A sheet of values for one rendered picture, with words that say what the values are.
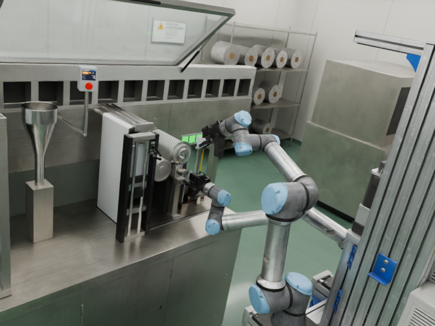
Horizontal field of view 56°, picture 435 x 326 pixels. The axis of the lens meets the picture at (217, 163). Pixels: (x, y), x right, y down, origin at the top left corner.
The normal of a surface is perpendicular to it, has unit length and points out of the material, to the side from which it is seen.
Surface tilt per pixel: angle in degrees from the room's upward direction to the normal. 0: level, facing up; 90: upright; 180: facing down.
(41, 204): 90
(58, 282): 0
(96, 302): 90
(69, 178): 90
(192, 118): 90
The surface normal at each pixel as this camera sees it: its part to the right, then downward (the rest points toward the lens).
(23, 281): 0.16, -0.92
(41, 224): 0.69, 0.36
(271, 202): -0.88, -0.11
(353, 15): -0.71, 0.15
